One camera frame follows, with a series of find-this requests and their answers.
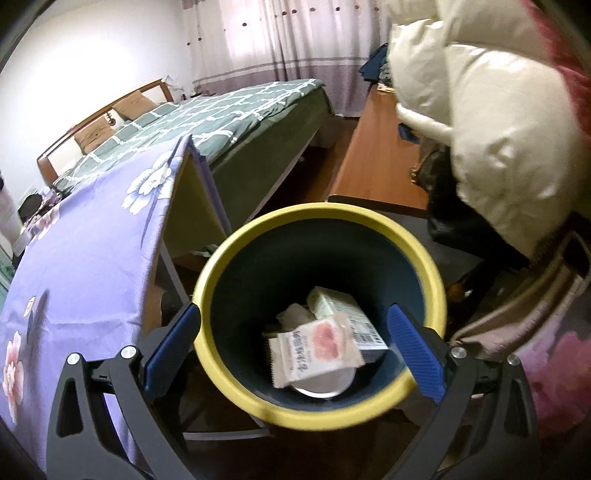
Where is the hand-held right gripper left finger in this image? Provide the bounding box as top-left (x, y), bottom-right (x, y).
top-left (46, 302), bottom-right (202, 480)

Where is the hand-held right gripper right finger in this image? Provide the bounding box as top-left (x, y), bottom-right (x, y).
top-left (387, 304), bottom-right (539, 480)

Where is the white green cardboard box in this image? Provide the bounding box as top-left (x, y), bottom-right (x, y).
top-left (307, 286), bottom-right (389, 365)

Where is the pink snack packet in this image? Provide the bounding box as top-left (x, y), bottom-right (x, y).
top-left (269, 311), bottom-right (366, 389)

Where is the silver round lid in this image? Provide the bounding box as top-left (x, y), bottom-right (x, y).
top-left (288, 364), bottom-right (357, 398)

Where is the yellow rimmed trash bin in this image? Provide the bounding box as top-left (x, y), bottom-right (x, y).
top-left (191, 203), bottom-right (448, 431)

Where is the white wrapper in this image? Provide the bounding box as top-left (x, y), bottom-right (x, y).
top-left (276, 302), bottom-right (319, 334)

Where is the purple floral tablecloth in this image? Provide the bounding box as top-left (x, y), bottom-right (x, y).
top-left (0, 135), bottom-right (232, 472)

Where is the beige floral bag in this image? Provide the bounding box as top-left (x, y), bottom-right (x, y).
top-left (450, 231), bottom-right (591, 439)

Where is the black leather bag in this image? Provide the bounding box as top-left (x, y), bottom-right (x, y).
top-left (427, 148), bottom-right (532, 268)

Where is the brown patterned handbag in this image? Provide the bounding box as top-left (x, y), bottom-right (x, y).
top-left (409, 143), bottom-right (444, 185)

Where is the dark clothes pile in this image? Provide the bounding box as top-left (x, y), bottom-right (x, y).
top-left (16, 191), bottom-right (63, 241)

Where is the wooden desk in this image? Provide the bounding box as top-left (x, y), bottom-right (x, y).
top-left (327, 83), bottom-right (432, 217)

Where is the wooden bed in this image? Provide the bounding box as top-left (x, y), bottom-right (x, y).
top-left (37, 78), bottom-right (335, 217)

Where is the brown pillow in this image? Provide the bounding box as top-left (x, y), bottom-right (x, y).
top-left (74, 117), bottom-right (116, 151)
top-left (113, 92), bottom-right (158, 121)

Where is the green checked duvet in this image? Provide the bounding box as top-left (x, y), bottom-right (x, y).
top-left (53, 78), bottom-right (324, 195)

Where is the folded clothes pile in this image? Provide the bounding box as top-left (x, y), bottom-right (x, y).
top-left (359, 44), bottom-right (393, 86)

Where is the pink curtain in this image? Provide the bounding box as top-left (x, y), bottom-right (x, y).
top-left (182, 0), bottom-right (393, 116)

